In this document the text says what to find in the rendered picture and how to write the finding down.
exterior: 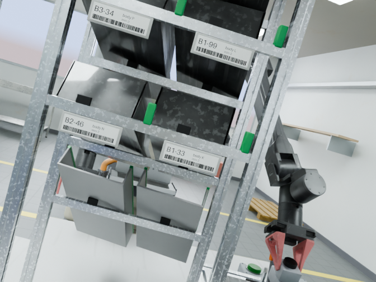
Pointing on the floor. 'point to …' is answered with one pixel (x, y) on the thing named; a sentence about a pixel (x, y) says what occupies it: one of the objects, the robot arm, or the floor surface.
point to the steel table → (24, 93)
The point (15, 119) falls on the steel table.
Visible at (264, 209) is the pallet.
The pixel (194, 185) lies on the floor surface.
